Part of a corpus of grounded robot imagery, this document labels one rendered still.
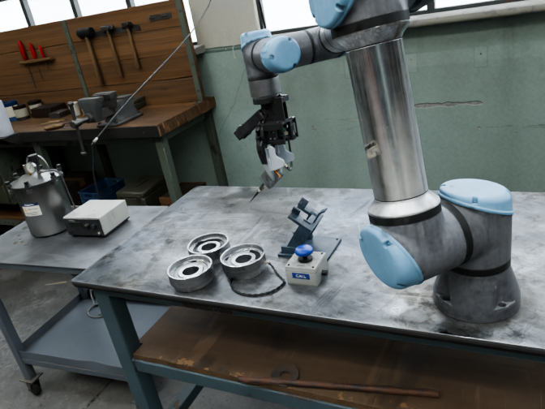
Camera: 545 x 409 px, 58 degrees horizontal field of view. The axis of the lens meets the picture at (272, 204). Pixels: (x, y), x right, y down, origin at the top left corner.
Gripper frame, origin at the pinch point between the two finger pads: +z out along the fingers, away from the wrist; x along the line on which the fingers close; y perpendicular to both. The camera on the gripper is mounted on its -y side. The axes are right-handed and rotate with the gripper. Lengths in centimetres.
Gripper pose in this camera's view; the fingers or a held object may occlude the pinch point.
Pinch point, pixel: (273, 173)
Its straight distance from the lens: 129.3
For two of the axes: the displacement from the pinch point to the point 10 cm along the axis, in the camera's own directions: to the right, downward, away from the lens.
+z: 1.8, 9.2, 3.3
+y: 8.5, 0.3, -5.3
